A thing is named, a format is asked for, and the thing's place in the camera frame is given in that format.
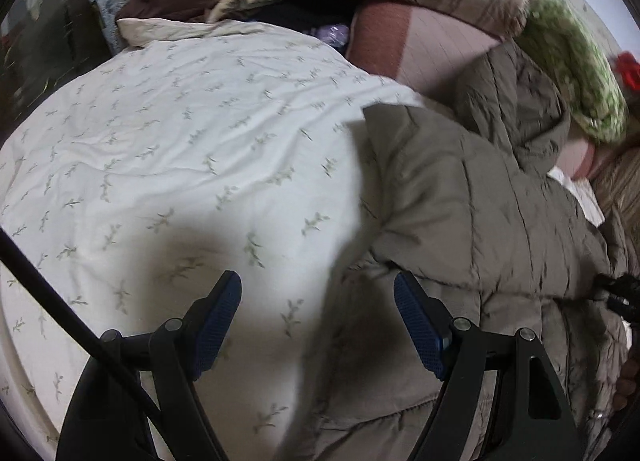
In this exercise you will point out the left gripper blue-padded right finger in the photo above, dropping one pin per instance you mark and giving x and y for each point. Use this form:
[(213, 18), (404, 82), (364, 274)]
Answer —
[(529, 418)]

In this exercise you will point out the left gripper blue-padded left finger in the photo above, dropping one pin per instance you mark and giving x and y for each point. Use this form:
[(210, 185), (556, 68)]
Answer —
[(144, 388)]

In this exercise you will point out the olive quilted hooded jacket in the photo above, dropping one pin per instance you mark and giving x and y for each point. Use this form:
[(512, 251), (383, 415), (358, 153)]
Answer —
[(469, 207)]

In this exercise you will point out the person's hand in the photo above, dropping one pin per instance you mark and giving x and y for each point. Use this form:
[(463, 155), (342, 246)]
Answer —
[(625, 385)]

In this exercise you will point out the green white patterned blanket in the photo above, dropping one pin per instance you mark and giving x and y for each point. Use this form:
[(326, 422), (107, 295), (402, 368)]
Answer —
[(565, 50)]

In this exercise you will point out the red cloth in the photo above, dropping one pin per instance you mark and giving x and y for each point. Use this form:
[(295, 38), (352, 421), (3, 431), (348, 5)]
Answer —
[(628, 69)]

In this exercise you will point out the white leaf-print bed quilt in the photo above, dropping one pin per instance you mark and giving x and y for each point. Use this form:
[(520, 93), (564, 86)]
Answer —
[(241, 147)]

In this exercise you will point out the pink maroon blanket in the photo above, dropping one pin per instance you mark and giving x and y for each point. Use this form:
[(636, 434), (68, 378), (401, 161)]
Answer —
[(415, 48)]

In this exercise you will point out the wooden glass-panel door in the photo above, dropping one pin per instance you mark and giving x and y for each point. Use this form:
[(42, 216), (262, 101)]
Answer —
[(45, 44)]

